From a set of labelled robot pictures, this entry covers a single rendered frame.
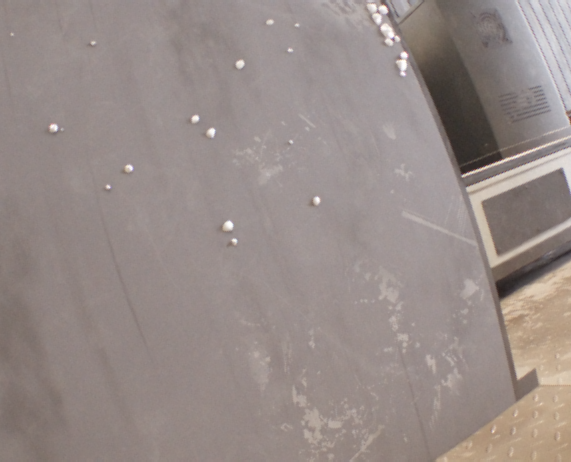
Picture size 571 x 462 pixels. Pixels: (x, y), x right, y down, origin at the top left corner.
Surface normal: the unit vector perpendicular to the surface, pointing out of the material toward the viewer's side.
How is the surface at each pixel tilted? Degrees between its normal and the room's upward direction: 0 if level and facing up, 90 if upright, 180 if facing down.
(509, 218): 90
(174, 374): 90
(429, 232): 90
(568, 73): 90
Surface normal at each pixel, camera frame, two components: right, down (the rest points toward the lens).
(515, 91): 0.21, -0.10
